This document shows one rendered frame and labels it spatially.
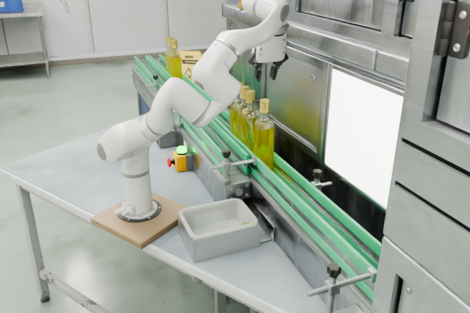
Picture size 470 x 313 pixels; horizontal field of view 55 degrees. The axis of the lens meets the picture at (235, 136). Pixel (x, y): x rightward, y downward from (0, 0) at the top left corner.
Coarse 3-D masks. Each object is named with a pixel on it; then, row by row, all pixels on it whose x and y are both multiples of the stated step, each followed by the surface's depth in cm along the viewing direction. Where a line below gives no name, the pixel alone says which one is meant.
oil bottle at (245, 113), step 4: (244, 112) 163; (248, 112) 162; (244, 116) 163; (244, 120) 163; (244, 124) 164; (244, 128) 164; (244, 132) 165; (244, 136) 166; (244, 140) 166; (244, 144) 167
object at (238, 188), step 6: (234, 180) 157; (240, 180) 157; (246, 180) 157; (228, 186) 154; (234, 186) 155; (240, 186) 156; (246, 186) 156; (228, 192) 155; (234, 192) 156; (240, 192) 156; (246, 192) 158; (228, 198) 156; (240, 198) 158
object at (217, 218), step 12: (204, 204) 150; (216, 204) 151; (228, 204) 153; (240, 204) 152; (180, 216) 144; (192, 216) 149; (204, 216) 151; (216, 216) 152; (228, 216) 154; (240, 216) 153; (252, 216) 144; (192, 228) 150; (204, 228) 150; (216, 228) 150; (228, 228) 137; (240, 228) 138
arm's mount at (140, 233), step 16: (112, 208) 161; (160, 208) 160; (176, 208) 160; (96, 224) 154; (112, 224) 151; (128, 224) 151; (144, 224) 151; (160, 224) 151; (176, 224) 154; (128, 240) 146; (144, 240) 143
